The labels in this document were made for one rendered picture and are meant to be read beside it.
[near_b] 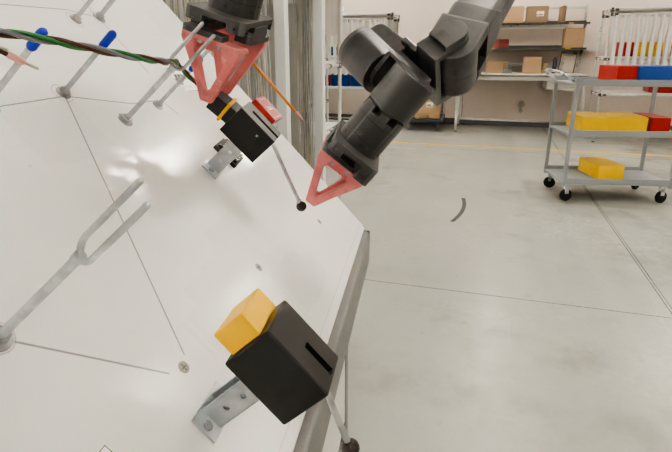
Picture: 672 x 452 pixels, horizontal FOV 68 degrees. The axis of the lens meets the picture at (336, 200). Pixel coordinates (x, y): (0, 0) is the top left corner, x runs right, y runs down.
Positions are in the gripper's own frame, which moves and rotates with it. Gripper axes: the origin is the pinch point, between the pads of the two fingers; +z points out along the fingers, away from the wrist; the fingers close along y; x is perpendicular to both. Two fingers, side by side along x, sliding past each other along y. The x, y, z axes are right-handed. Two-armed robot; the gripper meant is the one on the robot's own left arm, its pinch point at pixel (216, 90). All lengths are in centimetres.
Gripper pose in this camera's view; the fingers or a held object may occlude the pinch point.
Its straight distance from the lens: 61.7
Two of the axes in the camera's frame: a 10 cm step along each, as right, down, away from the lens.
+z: -3.0, 8.6, 4.2
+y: -1.7, 3.8, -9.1
